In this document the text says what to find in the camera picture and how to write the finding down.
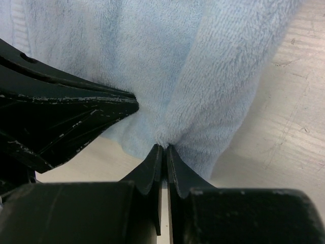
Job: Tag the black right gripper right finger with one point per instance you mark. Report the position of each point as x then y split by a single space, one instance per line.
202 213

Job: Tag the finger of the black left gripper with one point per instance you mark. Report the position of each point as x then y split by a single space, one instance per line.
48 116

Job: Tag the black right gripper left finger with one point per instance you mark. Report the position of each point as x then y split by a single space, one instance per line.
126 211

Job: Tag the light blue towel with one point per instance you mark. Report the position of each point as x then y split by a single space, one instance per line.
194 66

